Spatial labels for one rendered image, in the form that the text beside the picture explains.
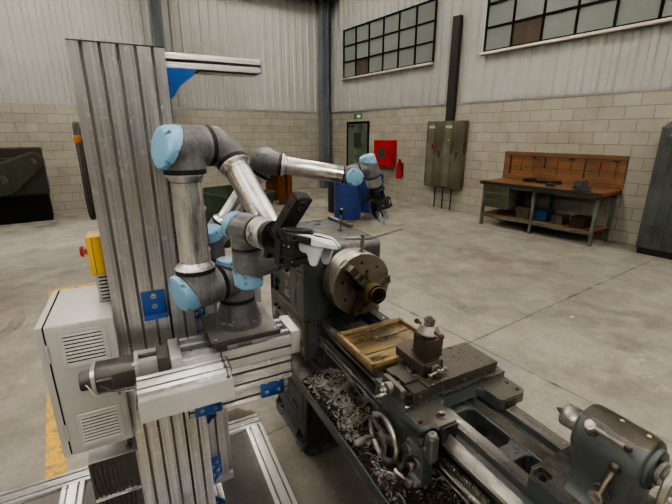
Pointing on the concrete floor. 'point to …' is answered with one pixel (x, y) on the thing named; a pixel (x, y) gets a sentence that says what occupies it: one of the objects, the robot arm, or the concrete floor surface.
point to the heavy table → (280, 187)
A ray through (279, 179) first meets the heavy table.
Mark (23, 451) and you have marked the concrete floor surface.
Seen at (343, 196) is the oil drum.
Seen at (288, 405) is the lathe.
